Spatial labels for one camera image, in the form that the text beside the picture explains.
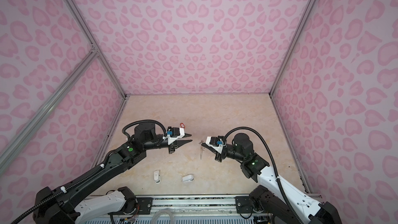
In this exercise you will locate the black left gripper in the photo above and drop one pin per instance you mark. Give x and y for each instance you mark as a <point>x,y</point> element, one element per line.
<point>176,145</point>

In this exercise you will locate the white stapler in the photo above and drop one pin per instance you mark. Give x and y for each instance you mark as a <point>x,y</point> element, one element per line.
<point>157,177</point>
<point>187,178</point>

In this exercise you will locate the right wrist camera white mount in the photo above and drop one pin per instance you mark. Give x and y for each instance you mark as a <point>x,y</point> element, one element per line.
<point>214,141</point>

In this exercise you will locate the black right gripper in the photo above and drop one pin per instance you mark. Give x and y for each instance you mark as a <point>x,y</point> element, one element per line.
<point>219,156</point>

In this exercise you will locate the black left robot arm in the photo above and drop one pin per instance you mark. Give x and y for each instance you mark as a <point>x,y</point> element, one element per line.
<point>59,205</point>

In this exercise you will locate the aluminium corner frame post right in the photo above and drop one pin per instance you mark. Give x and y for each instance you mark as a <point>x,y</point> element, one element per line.
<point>299,30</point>

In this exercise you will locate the white stapler left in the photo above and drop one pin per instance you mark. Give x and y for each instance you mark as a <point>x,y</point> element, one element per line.
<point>157,177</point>

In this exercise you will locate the white stapler right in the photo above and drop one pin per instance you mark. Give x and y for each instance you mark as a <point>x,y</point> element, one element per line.
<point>187,178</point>

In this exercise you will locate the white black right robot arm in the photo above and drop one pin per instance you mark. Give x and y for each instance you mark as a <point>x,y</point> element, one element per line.
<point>273,194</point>

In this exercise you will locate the aluminium frame post left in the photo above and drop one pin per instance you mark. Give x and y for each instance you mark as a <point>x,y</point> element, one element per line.
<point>84,27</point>

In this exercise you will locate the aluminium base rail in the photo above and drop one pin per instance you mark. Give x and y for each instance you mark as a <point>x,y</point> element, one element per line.
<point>193,209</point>

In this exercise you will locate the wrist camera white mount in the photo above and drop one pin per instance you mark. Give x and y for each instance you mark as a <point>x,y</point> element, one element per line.
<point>173,134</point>
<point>214,141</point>

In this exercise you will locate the aluminium diagonal frame bar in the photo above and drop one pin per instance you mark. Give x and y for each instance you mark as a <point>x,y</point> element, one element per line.
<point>20,140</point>

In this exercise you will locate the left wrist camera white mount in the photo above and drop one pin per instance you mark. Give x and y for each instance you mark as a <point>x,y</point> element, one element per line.
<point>173,134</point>

